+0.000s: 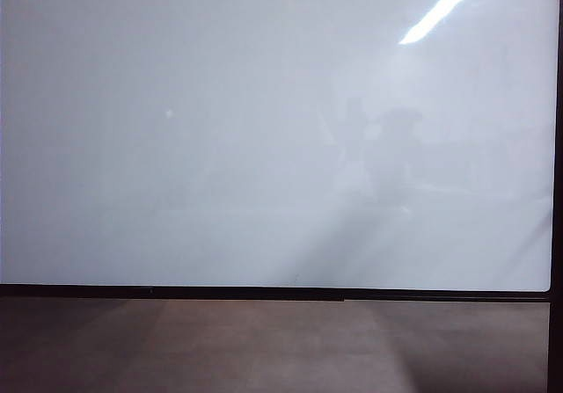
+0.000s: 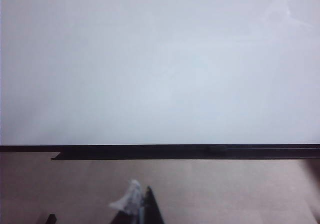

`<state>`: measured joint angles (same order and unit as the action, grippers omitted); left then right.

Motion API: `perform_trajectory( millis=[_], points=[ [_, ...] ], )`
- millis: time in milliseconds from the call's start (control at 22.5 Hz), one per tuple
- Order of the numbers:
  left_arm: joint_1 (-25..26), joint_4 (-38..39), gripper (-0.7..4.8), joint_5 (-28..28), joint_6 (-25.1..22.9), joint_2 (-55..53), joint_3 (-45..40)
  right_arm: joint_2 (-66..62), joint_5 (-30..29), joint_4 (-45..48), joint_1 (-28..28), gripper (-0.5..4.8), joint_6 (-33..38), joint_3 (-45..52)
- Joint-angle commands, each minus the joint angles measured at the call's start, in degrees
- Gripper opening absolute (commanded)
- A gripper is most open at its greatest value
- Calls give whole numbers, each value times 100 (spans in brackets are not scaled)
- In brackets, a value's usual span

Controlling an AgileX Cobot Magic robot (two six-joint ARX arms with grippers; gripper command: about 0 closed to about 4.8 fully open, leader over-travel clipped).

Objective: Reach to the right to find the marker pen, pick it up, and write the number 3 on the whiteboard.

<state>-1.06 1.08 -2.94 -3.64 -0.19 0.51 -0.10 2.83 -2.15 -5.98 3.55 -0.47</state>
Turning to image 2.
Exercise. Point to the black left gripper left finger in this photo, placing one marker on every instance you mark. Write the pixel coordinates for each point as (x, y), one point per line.
(52, 219)

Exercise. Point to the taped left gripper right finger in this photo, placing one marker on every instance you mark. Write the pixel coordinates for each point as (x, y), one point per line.
(150, 209)

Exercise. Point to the black whiteboard pen tray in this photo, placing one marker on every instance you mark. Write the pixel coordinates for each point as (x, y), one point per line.
(125, 155)

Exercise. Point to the white glossy whiteboard panel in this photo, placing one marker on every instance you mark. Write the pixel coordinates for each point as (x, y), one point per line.
(150, 58)

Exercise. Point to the black whiteboard stand frame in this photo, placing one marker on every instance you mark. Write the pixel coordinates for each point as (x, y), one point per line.
(25, 148)

